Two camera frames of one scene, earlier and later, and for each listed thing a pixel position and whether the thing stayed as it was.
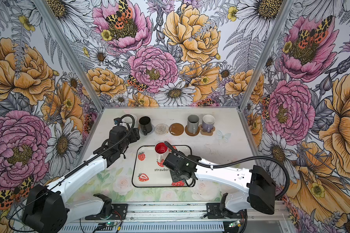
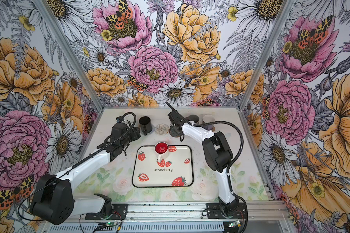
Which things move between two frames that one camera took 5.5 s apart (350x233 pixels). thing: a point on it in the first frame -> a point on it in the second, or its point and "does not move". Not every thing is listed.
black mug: [146, 126] does not move
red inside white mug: [161, 149] does not move
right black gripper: [174, 177] -> [182, 134]
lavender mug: [208, 122] does not move
